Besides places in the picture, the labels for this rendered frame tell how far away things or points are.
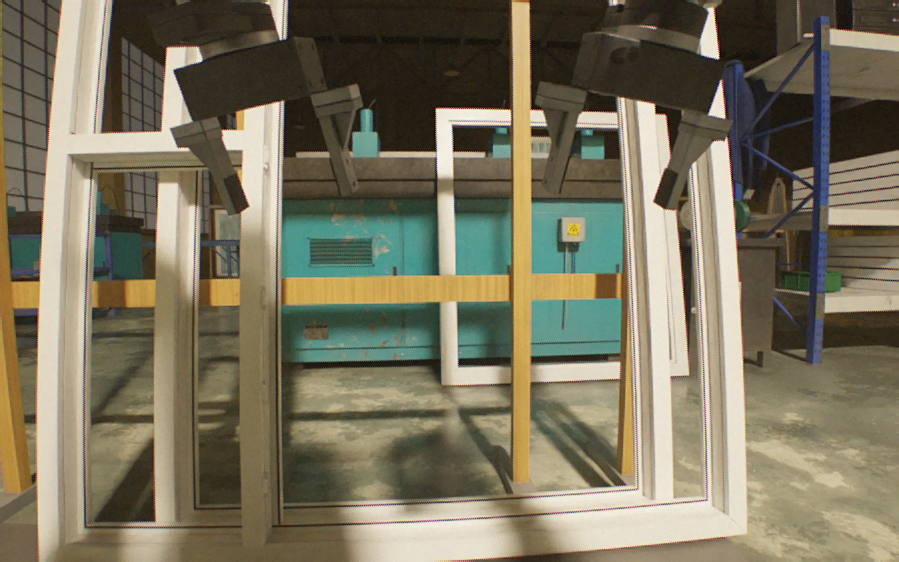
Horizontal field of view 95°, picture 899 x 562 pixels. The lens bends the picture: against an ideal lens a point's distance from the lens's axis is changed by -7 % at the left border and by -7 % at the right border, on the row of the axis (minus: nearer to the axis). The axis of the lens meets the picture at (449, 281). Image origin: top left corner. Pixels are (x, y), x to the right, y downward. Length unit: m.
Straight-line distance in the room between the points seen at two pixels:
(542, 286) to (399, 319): 1.43
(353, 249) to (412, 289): 1.37
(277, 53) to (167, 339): 0.79
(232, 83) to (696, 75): 0.43
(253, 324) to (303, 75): 0.62
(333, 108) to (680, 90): 0.33
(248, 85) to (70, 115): 0.80
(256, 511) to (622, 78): 0.96
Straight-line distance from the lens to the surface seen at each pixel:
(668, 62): 0.49
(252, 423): 1.00
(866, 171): 3.98
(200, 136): 0.53
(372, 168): 2.55
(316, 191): 2.60
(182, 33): 0.43
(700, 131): 0.53
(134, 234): 7.58
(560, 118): 0.47
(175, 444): 1.16
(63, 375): 1.20
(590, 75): 0.46
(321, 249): 2.59
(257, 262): 0.98
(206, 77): 0.50
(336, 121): 0.47
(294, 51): 0.46
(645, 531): 1.14
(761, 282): 3.01
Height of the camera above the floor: 0.69
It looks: 4 degrees down
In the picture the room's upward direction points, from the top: 1 degrees counter-clockwise
